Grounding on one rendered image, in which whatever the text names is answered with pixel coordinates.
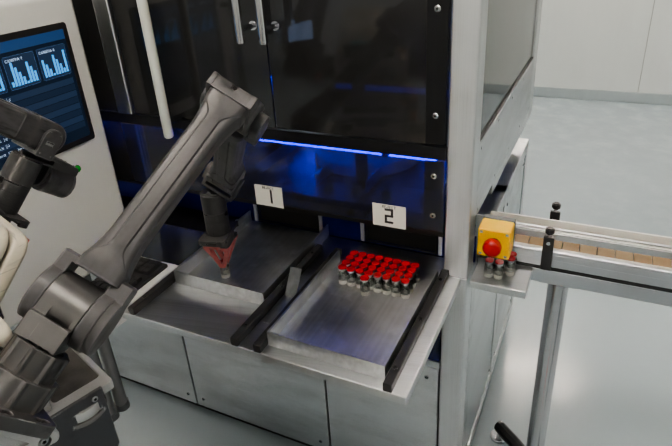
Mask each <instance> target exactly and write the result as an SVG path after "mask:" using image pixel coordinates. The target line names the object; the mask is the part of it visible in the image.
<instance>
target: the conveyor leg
mask: <svg viewBox="0 0 672 446"><path fill-rule="evenodd" d="M547 284H548V285H547V292H546V300H545V307H544V315H543V323H542V330H541V338H540V346H539V353H538V361H537V368H536V376H535V384H534V391H533V399H532V406H531V414H530V422H529V429H528V437H527V444H526V446H545V439H546V433H547V426H548V420H549V413H550V407H551V400H552V393H553V387H554V380H555V374H556V367H557V360H558V354H559V347H560V341H561V334H562V327H563V321H564V314H565V308H566V301H567V295H568V288H571V287H566V286H560V285H555V284H550V283H547Z"/></svg>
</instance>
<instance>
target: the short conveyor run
mask: <svg viewBox="0 0 672 446"><path fill-rule="evenodd" d="M552 208H553V209H554V210H551V211H550V219H547V218H540V217H534V216H527V215H520V214H514V213H507V212H500V211H493V210H491V214H490V215H495V216H502V217H508V218H515V219H516V220H517V221H516V231H515V242H514V246H513V248H512V251H514V252H516V253H517V257H516V258H517V263H516V265H521V266H527V267H532V268H533V270H532V276H531V280H535V281H540V282H545V283H550V284H555V285H560V286H566V287H571V288H576V289H581V290H586V291H591V292H597V293H602V294H607V295H612V296H617V297H622V298H627V299H633V300H638V301H643V302H648V303H653V304H658V305H664V306H669V307H672V237H668V236H661V235H654V234H648V233H641V232H634V231H627V230H621V229H614V228H607V227H601V226H594V225H587V224H581V223H574V222H567V221H560V214H561V212H560V211H557V210H558V209H560V208H561V204H560V203H559V202H553V203H552Z"/></svg>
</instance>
